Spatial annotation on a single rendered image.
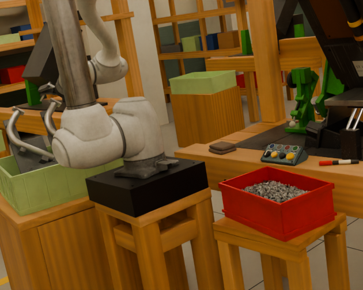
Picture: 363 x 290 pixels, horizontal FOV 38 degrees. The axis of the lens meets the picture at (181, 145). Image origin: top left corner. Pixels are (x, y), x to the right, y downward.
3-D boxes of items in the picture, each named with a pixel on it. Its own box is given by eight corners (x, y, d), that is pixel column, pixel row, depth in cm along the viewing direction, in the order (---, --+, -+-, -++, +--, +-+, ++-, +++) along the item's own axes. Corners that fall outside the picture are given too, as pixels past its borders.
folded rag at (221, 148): (237, 150, 219) (236, 143, 219) (221, 155, 216) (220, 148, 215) (223, 147, 228) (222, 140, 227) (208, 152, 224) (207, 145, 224)
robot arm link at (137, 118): (173, 151, 193) (162, 91, 189) (131, 165, 183) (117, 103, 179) (150, 147, 206) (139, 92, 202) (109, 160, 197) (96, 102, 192)
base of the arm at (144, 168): (152, 180, 181) (148, 164, 180) (112, 175, 197) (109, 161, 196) (188, 164, 194) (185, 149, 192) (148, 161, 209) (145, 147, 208)
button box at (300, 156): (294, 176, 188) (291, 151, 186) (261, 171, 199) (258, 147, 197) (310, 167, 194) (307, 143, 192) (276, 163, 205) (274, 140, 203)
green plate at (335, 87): (338, 110, 194) (347, 54, 185) (319, 104, 199) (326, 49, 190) (355, 103, 201) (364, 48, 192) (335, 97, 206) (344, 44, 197)
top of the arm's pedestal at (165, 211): (140, 228, 178) (138, 217, 177) (95, 209, 204) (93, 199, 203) (212, 197, 196) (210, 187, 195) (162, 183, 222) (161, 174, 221)
